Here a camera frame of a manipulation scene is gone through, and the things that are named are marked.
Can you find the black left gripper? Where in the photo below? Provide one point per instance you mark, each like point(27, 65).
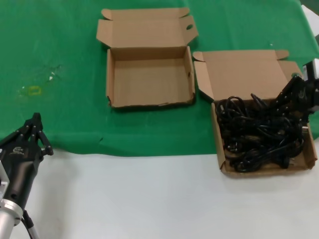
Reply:
point(21, 161)

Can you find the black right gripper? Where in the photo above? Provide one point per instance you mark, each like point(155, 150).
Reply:
point(307, 95)

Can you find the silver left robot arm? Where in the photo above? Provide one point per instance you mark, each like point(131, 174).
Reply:
point(7, 219)

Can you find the cardboard box with round hole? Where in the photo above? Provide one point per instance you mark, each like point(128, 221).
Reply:
point(239, 72)

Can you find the cardboard box with oval hole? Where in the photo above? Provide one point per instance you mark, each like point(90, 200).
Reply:
point(149, 79)

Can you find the yellow tape square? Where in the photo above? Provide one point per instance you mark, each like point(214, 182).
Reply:
point(35, 90)

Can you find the white background board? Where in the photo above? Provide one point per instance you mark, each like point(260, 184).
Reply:
point(311, 17)

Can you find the green tablecloth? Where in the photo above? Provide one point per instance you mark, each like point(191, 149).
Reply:
point(62, 37)

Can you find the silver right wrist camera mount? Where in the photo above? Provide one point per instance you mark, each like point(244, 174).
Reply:
point(311, 71)

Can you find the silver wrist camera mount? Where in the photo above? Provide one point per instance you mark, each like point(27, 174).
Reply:
point(311, 71)
point(3, 181)

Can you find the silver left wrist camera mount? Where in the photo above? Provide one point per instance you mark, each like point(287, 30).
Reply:
point(3, 181)

